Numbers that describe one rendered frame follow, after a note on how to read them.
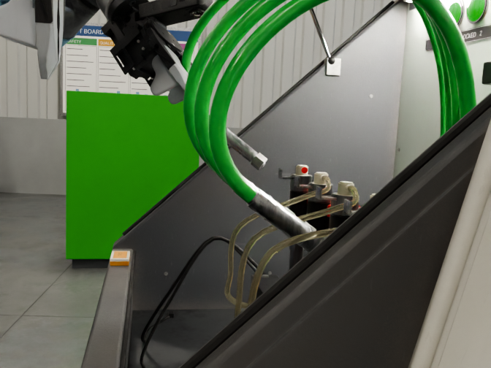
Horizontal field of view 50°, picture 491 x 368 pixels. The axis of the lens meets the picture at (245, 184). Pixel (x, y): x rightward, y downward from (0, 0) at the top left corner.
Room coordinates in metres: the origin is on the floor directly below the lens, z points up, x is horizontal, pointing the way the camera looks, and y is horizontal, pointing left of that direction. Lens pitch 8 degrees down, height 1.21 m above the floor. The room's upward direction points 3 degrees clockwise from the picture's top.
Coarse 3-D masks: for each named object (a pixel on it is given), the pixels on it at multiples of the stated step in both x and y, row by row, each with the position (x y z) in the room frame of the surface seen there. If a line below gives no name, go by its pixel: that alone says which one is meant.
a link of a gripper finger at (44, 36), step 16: (16, 0) 0.49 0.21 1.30; (32, 0) 0.50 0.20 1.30; (0, 16) 0.49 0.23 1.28; (16, 16) 0.50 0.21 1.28; (32, 16) 0.50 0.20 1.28; (0, 32) 0.49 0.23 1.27; (16, 32) 0.50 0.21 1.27; (32, 32) 0.50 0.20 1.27; (48, 32) 0.49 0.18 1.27; (48, 48) 0.50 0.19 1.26; (48, 64) 0.51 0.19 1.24
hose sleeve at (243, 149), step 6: (228, 132) 0.78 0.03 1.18; (228, 138) 0.78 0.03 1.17; (234, 138) 0.78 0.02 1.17; (228, 144) 0.79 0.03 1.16; (234, 144) 0.78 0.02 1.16; (240, 144) 0.78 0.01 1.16; (246, 144) 0.78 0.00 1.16; (240, 150) 0.78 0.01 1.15; (246, 150) 0.78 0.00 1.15; (252, 150) 0.78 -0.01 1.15; (246, 156) 0.78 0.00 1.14; (252, 156) 0.77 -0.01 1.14
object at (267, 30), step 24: (312, 0) 0.43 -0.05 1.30; (432, 0) 0.45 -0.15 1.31; (264, 24) 0.43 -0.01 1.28; (456, 24) 0.46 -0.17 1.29; (240, 48) 0.43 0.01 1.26; (456, 48) 0.46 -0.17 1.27; (240, 72) 0.43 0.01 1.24; (456, 72) 0.47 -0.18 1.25; (216, 96) 0.42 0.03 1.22; (216, 120) 0.42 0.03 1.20; (216, 144) 0.42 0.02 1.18; (240, 192) 0.43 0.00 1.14; (264, 192) 0.44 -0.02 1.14; (264, 216) 0.43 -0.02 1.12; (288, 216) 0.43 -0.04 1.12; (312, 240) 0.43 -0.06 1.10
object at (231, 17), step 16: (240, 0) 0.59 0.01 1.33; (256, 0) 0.59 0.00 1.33; (224, 16) 0.59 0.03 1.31; (240, 16) 0.59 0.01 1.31; (224, 32) 0.59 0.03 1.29; (208, 48) 0.58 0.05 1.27; (192, 64) 0.58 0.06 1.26; (192, 80) 0.58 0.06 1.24; (448, 80) 0.63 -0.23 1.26; (192, 96) 0.58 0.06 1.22; (448, 96) 0.64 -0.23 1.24; (192, 112) 0.58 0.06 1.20; (448, 112) 0.64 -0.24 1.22; (192, 128) 0.58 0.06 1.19; (448, 128) 0.64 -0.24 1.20; (192, 144) 0.58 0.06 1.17
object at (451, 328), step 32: (480, 160) 0.34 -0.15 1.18; (480, 192) 0.33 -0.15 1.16; (480, 224) 0.33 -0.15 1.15; (448, 256) 0.34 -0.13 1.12; (480, 256) 0.31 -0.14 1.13; (448, 288) 0.33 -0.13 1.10; (480, 288) 0.30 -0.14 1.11; (448, 320) 0.32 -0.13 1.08; (480, 320) 0.29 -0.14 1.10; (416, 352) 0.33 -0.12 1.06; (448, 352) 0.30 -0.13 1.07; (480, 352) 0.28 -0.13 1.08
